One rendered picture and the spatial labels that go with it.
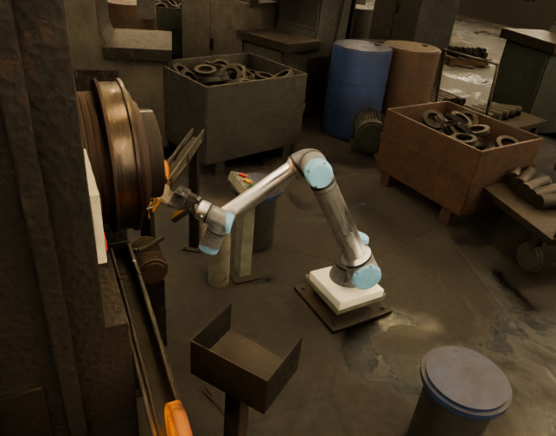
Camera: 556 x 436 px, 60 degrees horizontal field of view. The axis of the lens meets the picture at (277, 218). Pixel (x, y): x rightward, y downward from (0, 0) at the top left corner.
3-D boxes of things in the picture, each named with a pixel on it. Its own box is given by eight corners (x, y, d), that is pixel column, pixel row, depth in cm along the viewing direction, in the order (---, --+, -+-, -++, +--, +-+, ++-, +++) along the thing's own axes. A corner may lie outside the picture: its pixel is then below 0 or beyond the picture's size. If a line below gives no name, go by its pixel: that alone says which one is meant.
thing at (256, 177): (239, 259, 298) (242, 198, 277) (221, 233, 323) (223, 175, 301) (285, 251, 311) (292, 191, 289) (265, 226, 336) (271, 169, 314)
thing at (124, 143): (124, 263, 143) (111, 107, 119) (102, 191, 179) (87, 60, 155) (147, 259, 145) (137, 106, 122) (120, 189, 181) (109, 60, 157)
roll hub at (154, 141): (151, 214, 149) (146, 128, 135) (134, 176, 171) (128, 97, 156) (169, 212, 152) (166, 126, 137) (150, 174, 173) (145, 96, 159)
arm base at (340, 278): (350, 265, 276) (354, 250, 271) (370, 284, 262) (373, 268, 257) (322, 271, 268) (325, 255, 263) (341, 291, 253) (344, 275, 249)
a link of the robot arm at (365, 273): (375, 264, 251) (322, 143, 213) (387, 284, 236) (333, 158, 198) (348, 276, 253) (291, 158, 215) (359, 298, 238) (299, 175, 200)
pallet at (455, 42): (489, 67, 857) (495, 49, 841) (450, 67, 836) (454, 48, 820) (452, 52, 955) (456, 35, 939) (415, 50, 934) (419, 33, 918)
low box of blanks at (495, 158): (517, 211, 387) (546, 133, 353) (456, 231, 351) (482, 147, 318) (430, 165, 453) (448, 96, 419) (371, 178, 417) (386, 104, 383)
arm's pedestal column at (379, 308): (349, 272, 297) (351, 261, 293) (392, 313, 268) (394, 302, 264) (293, 288, 279) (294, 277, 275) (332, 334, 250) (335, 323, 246)
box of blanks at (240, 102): (205, 179, 389) (206, 83, 349) (155, 144, 441) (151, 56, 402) (299, 154, 449) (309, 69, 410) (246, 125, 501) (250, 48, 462)
